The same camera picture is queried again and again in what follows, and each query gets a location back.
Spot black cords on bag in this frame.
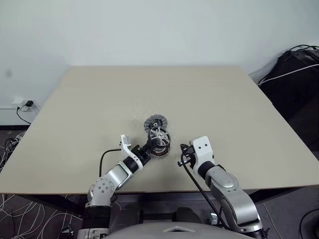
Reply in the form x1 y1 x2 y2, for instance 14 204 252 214
288 44 319 52

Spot tangled floor cables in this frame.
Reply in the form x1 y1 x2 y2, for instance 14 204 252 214
0 131 26 174

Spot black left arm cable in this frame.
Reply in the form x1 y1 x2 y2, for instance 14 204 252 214
99 148 123 178

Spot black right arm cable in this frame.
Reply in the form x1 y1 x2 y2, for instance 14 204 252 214
178 148 226 229

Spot silver robot torso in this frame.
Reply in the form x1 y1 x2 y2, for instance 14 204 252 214
103 221 226 239

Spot black padded seat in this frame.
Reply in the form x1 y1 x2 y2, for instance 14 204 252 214
286 107 319 160

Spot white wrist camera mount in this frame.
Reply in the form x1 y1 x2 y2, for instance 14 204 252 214
190 135 215 175
119 134 143 169

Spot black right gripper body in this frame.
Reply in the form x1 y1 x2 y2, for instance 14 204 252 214
183 144 198 170

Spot motor housing with copper windings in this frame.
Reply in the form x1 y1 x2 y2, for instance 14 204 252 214
147 143 171 159

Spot silver spoked rotor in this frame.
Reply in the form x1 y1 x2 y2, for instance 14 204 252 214
148 125 171 148

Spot grey round motor lid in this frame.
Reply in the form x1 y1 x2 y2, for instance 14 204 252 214
144 113 168 132

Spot white cable on bag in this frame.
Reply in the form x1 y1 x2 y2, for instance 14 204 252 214
259 65 319 85

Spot black adapter cord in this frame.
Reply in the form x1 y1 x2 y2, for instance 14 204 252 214
16 105 33 125

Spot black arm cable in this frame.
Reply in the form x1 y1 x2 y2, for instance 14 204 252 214
178 148 226 229
99 148 123 178

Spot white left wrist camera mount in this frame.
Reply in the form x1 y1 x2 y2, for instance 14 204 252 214
119 134 143 169

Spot black bag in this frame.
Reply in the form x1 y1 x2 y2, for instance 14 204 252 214
258 48 319 120

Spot white wall power strip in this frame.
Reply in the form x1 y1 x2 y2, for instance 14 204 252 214
11 98 42 113

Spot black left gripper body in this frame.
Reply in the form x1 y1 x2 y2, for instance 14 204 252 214
130 145 152 163

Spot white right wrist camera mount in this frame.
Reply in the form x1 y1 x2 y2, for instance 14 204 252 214
190 135 215 175

